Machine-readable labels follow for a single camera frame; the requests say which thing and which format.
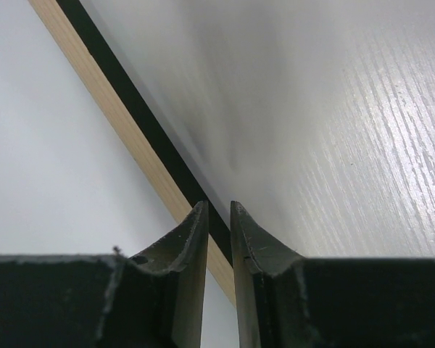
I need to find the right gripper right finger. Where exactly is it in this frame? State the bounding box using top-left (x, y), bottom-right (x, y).
top-left (231, 202), bottom-right (435, 347)

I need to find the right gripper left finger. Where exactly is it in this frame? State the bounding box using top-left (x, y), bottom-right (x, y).
top-left (0, 202), bottom-right (209, 347)

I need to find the black picture frame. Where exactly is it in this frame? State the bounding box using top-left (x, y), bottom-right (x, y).
top-left (27, 0), bottom-right (238, 309)

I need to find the landscape photo print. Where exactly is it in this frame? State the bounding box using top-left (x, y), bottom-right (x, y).
top-left (0, 1), bottom-right (191, 255)

